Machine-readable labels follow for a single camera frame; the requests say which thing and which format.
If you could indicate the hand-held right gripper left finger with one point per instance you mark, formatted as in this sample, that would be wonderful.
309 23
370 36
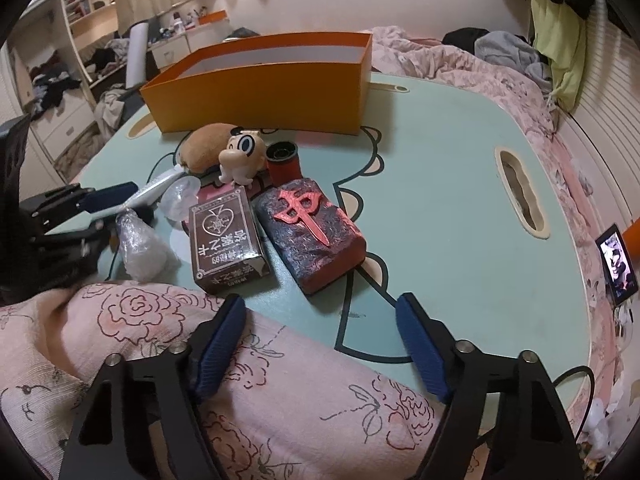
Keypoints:
220 355

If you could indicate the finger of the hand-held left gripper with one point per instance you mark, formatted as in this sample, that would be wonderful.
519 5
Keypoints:
107 197
80 237

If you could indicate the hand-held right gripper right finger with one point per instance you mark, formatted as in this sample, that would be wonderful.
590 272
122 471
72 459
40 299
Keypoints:
420 350

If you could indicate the clear plastic bag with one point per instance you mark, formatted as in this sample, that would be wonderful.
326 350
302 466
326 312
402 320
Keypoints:
145 250

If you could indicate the clear plastic packet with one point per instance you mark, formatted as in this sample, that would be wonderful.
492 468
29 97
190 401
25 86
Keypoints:
177 200

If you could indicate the pink small box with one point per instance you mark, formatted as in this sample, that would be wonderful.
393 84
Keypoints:
212 191

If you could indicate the brown capybara plush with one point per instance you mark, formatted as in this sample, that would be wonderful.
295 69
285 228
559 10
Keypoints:
205 145

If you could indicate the brown playing card deck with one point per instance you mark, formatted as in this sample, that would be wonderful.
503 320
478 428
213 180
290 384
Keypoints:
225 240

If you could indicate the dark mahjong tile block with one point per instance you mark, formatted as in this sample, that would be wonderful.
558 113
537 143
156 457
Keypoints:
310 240

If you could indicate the red thread spool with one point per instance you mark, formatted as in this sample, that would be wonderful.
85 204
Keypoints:
285 170

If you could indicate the orange cardboard box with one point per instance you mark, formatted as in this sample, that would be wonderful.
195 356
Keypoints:
260 100

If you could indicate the pink floral pajama leg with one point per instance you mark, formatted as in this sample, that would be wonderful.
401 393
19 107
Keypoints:
150 385

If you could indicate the white shelf unit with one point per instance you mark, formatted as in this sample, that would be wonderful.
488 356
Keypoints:
70 120

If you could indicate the white foam roll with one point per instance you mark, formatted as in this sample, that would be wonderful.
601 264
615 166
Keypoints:
136 55

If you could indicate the mint cartoon lap table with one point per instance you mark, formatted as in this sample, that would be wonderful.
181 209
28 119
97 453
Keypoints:
450 185

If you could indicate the white drawer cabinet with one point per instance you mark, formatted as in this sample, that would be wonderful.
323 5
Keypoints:
200 40

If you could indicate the orange flat box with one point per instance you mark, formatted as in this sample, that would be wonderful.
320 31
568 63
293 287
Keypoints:
214 17

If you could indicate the patterned clothes pile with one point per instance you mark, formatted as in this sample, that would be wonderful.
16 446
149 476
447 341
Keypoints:
240 34

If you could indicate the black smartphone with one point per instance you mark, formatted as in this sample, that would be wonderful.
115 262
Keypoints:
617 265

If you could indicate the pink floral quilt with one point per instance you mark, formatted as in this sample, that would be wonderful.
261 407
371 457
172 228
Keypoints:
500 95

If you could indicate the white slatted panel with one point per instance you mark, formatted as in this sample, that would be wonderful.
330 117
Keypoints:
610 110

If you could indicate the grey garment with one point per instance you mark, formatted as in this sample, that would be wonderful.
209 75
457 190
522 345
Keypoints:
510 55

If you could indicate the black garment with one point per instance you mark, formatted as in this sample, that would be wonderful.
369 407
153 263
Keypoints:
465 37

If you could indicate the yellow-green cloth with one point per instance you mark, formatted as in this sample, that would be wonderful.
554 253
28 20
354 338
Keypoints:
557 35

